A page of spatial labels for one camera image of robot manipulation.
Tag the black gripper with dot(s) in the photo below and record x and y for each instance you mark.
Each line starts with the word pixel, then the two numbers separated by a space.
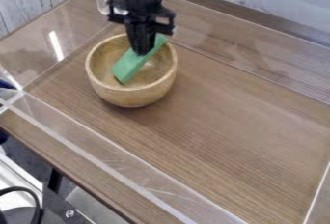
pixel 146 18

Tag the green rectangular block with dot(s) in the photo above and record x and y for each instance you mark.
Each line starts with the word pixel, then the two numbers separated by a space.
pixel 131 62

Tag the brown wooden bowl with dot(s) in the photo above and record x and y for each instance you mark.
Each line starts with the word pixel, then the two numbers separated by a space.
pixel 150 84

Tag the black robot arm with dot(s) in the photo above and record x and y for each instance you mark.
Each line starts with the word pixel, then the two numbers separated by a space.
pixel 146 18

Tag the clear acrylic tray walls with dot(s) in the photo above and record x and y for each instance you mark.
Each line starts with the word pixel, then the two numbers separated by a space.
pixel 231 150

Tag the black table leg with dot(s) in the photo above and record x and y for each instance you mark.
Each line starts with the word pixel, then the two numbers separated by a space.
pixel 55 181

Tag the grey metal base plate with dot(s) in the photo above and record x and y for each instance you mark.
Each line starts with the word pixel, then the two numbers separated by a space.
pixel 76 209

